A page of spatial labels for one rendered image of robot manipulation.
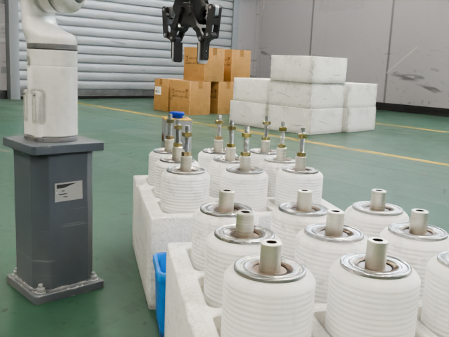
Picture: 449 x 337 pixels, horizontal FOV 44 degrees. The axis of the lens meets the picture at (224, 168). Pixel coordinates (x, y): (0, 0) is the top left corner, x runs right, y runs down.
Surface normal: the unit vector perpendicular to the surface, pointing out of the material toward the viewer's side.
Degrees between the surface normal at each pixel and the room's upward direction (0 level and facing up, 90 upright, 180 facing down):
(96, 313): 0
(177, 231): 90
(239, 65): 90
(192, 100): 90
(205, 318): 0
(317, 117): 90
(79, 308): 0
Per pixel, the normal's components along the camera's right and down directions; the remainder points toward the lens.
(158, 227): 0.24, 0.18
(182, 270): 0.04, -0.98
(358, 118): 0.71, 0.16
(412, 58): -0.74, 0.09
